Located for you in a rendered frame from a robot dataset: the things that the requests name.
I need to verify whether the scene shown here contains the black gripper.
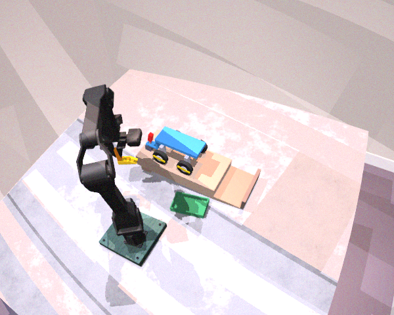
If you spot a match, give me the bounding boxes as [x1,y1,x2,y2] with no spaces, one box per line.
[101,117,142,158]

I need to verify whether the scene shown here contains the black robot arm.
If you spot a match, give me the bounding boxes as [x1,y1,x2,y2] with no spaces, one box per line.
[76,85,148,247]

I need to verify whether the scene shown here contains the yellow wheel chock with orange handle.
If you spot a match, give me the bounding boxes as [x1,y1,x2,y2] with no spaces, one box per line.
[114,148,138,165]

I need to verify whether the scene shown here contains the tan wooden ramp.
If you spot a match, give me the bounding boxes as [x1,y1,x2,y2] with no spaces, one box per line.
[136,144,261,209]

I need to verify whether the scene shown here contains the small blue trolley with black wheels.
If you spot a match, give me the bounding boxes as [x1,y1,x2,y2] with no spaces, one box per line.
[146,126,208,175]

